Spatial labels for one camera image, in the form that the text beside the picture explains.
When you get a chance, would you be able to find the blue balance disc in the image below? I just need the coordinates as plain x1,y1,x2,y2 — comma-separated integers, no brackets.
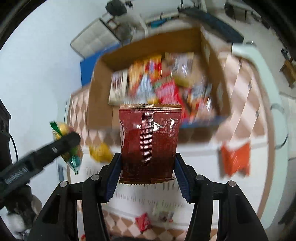
148,17,173,28

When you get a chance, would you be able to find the orange and white snack packet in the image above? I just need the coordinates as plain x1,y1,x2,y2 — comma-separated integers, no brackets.
185,83,213,116

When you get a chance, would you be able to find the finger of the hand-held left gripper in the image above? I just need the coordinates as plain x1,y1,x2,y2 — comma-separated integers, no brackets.
29,132,81,167

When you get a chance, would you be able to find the small red snack packet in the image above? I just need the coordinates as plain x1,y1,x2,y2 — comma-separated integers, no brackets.
135,213,152,233

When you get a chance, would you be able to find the green snack packet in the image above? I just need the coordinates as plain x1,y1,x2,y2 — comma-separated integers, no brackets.
50,120,84,175

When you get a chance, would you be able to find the small wooden stool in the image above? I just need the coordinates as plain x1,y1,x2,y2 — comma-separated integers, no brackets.
280,59,296,88

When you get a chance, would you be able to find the checkered tablecloth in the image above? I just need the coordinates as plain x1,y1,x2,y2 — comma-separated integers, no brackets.
67,50,289,241

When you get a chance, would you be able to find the barbell with black plates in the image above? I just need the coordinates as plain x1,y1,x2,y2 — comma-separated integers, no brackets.
105,0,125,14

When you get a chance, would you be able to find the blue mat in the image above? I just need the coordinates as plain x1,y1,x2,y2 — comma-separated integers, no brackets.
80,43,121,86

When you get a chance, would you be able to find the cardboard box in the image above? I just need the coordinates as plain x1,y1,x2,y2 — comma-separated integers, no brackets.
87,25,234,130

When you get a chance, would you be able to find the small beige snack packet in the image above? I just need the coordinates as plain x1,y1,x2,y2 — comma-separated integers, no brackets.
153,206,175,222

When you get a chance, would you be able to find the brown snack packet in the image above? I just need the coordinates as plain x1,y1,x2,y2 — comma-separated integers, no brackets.
118,103,182,184

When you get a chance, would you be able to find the orange patterned snack packet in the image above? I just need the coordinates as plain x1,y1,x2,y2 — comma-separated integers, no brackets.
128,60,146,98

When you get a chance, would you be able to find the clear water jug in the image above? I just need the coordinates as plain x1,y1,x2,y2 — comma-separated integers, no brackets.
117,22,134,43

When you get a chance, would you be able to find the black sit-up bench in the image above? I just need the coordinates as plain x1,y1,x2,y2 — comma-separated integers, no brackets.
178,5,244,43

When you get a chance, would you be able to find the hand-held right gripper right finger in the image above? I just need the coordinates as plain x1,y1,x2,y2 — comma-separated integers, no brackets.
175,153,269,241

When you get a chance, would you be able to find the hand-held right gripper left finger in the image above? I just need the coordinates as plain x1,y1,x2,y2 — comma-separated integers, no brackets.
29,152,122,241

